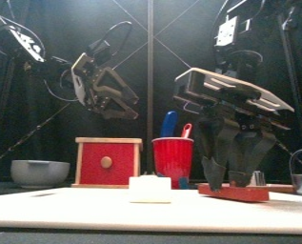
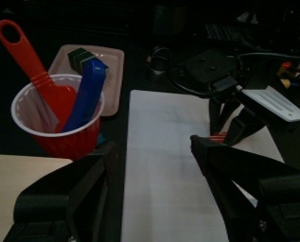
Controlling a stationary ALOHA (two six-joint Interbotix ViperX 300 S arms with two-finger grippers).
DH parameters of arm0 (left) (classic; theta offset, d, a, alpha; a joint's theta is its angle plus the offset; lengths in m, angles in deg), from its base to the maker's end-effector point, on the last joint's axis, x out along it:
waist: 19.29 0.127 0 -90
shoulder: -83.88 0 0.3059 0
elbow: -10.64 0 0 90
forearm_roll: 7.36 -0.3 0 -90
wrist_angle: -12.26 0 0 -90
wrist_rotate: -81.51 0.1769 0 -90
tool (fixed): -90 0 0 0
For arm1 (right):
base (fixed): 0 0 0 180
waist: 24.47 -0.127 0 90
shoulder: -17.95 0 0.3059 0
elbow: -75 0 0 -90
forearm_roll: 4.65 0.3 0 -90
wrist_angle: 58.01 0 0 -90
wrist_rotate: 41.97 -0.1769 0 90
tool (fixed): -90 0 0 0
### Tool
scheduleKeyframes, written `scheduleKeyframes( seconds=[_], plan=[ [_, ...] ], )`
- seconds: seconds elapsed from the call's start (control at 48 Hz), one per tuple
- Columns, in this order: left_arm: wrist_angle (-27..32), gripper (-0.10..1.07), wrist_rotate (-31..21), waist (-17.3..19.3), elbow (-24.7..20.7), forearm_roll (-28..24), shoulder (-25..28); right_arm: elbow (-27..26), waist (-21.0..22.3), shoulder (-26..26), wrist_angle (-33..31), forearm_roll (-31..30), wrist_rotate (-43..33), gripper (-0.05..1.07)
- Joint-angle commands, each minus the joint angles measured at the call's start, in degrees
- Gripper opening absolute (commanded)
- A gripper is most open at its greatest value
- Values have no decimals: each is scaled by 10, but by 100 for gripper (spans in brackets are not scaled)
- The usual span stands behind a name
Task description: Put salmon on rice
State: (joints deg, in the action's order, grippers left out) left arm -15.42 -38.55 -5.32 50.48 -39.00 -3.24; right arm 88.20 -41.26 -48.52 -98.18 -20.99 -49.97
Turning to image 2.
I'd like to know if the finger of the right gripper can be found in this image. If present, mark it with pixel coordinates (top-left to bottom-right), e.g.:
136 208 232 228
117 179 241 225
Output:
208 96 239 136
223 107 266 147

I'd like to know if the pink plastic tray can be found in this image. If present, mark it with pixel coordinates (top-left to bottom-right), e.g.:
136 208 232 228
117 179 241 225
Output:
47 43 126 117

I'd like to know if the red plastic toy spatula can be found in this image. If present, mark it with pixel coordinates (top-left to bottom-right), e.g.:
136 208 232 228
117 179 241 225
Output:
0 19 80 133

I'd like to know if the orange yellow background gear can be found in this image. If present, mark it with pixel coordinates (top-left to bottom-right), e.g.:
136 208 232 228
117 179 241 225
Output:
278 60 300 90

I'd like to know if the black curved cable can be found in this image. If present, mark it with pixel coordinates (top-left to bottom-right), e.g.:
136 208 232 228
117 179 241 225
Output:
167 60 213 98

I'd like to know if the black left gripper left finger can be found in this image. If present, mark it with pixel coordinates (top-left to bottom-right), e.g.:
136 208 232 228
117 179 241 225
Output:
3 141 122 242

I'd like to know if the blue plastic toy knife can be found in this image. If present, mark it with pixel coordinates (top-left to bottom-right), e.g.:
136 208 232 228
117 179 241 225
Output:
61 59 110 133

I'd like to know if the beige wooden board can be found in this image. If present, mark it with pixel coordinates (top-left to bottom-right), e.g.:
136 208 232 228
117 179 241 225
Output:
0 153 74 242

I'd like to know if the white paper sheet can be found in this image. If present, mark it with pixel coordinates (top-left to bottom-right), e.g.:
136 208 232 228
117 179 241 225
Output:
121 89 286 242

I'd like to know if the orange striped toy salmon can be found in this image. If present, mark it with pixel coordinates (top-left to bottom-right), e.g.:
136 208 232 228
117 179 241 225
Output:
209 131 229 144

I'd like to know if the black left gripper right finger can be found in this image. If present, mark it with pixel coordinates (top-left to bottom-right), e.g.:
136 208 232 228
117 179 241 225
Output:
189 134 300 242

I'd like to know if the black green toy sushi roll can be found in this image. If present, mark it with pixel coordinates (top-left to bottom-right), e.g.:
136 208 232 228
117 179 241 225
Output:
66 47 100 76

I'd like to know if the red plastic cup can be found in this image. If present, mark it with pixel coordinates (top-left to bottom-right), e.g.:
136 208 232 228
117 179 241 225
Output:
11 74 106 161

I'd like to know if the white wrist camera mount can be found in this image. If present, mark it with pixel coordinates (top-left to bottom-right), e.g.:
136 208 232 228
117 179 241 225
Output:
240 86 300 123

